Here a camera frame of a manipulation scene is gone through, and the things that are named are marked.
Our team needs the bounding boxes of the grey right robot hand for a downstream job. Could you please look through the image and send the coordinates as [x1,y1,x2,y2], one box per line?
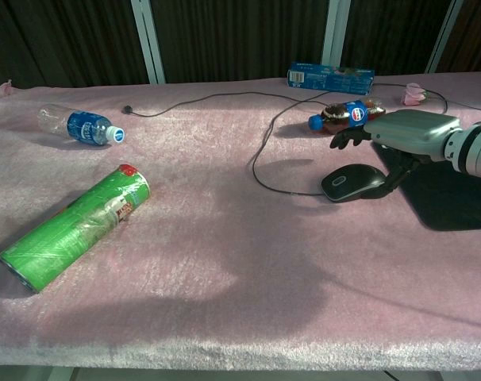
[329,109,462,199]

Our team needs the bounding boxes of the green chips can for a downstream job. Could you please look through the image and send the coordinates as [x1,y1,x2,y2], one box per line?
[0,164,152,294]

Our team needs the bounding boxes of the white window frame post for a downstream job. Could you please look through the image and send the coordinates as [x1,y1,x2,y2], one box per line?
[321,0,352,67]
[425,0,465,74]
[130,0,167,85]

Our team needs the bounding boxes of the black mouse pad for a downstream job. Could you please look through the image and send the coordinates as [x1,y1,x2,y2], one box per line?
[371,143,481,232]

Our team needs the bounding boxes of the pepsi cola bottle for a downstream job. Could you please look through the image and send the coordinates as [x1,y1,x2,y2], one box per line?
[307,99,387,136]

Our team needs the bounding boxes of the black cable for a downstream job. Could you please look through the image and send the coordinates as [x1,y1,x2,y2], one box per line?
[122,83,448,196]

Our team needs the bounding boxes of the black computer mouse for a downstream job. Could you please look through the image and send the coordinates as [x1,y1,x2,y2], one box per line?
[321,163,387,204]

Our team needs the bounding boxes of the clear blue-label water bottle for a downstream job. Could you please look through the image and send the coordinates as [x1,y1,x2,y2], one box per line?
[37,103,126,146]

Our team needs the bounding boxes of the pink fleece table cloth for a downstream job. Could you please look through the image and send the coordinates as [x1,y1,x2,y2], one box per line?
[0,71,481,373]

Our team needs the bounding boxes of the pink artificial flower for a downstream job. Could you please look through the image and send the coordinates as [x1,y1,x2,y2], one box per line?
[400,83,430,107]

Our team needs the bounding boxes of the blue toothpaste box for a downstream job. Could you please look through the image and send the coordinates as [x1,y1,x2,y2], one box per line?
[287,62,375,94]

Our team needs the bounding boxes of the dark pleated curtain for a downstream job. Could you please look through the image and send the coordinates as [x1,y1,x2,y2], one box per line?
[0,0,481,105]

